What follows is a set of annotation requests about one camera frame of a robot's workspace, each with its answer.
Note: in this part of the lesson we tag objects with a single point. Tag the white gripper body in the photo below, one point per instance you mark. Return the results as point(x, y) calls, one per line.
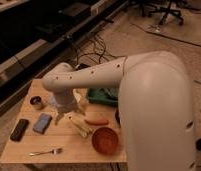
point(65, 101)

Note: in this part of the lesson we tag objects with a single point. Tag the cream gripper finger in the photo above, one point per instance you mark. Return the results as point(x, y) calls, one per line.
point(80, 110)
point(58, 118)

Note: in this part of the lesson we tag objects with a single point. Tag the black eraser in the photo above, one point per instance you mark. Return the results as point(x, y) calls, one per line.
point(19, 130)

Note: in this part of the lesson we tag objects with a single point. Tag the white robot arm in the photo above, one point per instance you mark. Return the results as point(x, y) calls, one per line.
point(155, 102)

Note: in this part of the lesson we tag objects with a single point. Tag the blue sponge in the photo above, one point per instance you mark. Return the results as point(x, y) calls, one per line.
point(42, 123)

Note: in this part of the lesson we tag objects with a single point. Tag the wooden stick bundle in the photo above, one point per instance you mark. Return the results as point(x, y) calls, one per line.
point(80, 127)

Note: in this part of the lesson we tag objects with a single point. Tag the orange carrot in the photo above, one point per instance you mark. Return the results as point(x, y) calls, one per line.
point(100, 122)

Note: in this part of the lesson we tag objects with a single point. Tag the small metal can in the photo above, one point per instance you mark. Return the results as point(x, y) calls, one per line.
point(37, 103)

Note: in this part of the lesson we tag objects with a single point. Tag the green plastic tray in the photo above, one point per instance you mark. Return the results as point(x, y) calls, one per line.
point(104, 96)

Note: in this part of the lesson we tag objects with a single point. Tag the small wooden table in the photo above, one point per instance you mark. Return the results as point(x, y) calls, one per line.
point(76, 149)

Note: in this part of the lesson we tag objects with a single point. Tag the silver fork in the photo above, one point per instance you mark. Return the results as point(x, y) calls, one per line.
point(53, 151)

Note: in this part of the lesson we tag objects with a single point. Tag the orange bowl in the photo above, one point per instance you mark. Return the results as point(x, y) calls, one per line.
point(105, 141)

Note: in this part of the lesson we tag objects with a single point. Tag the black device on shelf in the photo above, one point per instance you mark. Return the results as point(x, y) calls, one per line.
point(63, 21)

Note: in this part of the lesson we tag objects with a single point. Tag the black office chair base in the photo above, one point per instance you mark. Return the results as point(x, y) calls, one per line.
point(166, 11)

